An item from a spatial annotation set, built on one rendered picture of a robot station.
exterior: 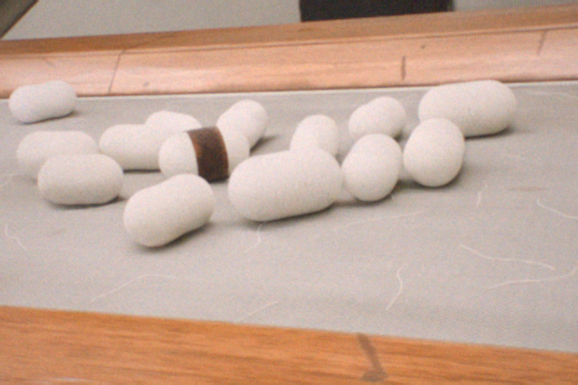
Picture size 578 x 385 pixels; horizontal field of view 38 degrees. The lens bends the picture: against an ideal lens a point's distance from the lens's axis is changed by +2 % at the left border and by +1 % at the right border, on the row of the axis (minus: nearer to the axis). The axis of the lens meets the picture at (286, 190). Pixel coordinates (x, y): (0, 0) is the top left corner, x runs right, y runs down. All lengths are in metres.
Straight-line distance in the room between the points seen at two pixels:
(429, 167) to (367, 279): 0.07
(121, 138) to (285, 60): 0.16
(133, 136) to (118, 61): 0.20
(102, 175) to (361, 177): 0.09
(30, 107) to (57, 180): 0.16
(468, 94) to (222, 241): 0.13
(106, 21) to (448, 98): 2.54
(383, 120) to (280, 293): 0.13
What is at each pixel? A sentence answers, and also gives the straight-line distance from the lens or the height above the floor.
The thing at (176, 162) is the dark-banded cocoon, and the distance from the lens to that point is 0.30.
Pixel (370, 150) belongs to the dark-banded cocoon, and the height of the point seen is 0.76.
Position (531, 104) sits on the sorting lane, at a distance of 0.39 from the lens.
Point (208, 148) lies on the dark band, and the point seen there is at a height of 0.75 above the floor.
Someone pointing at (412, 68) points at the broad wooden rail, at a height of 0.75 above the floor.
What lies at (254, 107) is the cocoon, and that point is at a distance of 0.35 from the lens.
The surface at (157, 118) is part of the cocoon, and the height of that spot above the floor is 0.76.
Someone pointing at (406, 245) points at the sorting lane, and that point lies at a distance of 0.23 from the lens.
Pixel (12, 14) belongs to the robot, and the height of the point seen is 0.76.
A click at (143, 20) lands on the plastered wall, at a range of 2.75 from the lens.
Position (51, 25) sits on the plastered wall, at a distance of 2.97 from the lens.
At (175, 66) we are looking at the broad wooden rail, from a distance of 0.50.
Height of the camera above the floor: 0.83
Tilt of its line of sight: 18 degrees down
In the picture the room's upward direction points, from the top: 6 degrees counter-clockwise
